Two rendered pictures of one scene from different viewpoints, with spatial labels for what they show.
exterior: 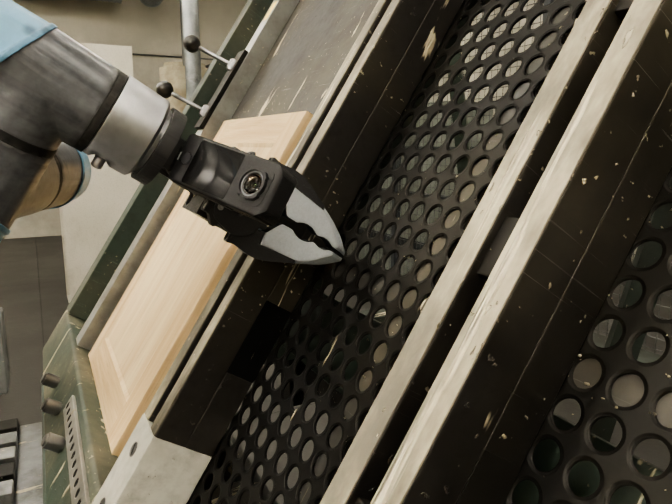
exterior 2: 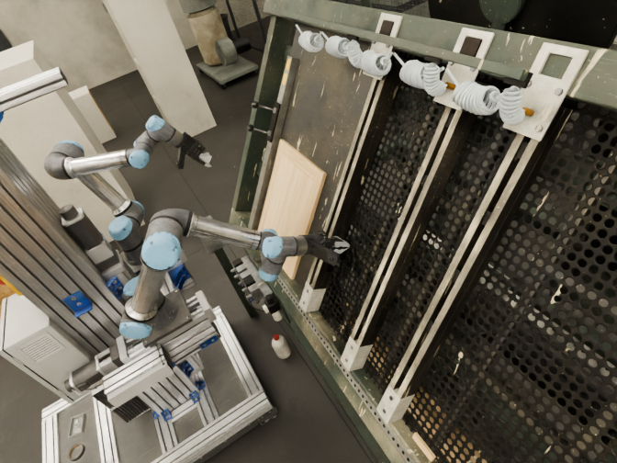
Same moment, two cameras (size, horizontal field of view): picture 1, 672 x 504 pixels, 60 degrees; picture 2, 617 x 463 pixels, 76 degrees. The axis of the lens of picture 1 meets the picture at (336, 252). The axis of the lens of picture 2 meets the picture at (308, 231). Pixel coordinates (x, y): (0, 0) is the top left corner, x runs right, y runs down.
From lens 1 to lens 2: 115 cm
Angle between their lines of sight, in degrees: 32
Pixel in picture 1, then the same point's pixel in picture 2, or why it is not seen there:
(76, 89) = (291, 252)
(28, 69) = (282, 254)
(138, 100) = (301, 246)
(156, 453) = (314, 292)
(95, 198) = (164, 72)
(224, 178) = (324, 256)
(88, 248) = (173, 104)
